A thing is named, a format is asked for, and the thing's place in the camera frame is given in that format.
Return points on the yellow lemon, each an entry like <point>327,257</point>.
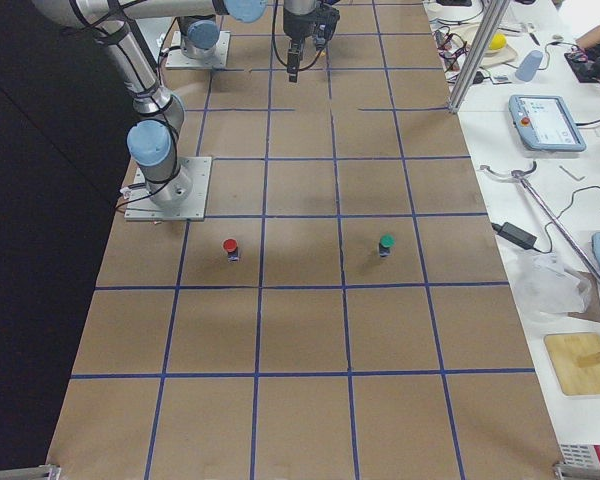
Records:
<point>497,43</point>

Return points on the brown paper table cover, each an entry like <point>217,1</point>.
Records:
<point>312,357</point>

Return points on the clear plastic bag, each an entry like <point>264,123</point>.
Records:
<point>544,285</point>

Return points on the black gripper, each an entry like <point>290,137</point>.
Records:
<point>296,27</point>

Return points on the wooden cutting board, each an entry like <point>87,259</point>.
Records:
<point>575,359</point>

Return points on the beige plate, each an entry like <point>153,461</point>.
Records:
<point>492,58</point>

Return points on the blue plastic cup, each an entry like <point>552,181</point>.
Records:
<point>529,66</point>

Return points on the aluminium frame post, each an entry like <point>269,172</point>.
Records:
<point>492,17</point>

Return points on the red push button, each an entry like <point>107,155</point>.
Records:
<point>231,248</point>

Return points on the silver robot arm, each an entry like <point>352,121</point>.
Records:
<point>203,30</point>
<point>153,141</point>

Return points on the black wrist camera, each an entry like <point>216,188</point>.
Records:
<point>326,18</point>

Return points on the metal crutch stick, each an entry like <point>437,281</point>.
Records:
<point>522,177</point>

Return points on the black power adapter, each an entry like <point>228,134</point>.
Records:
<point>515,235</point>

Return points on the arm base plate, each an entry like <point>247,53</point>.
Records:
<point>184,55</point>
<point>183,198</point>

